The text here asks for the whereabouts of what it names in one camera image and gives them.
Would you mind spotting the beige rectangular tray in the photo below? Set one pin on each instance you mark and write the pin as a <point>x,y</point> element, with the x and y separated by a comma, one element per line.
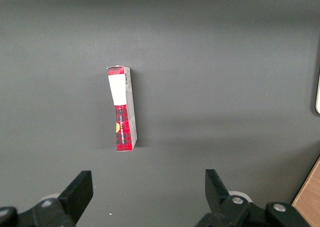
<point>318,94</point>

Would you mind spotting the red plaid cardboard box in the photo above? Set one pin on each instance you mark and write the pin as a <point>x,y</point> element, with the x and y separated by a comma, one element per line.
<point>122,127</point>

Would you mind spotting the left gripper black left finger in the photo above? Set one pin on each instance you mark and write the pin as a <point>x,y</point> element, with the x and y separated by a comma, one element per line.
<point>72,199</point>

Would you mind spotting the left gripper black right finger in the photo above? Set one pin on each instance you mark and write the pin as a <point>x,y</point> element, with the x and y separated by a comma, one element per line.
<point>220,207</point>

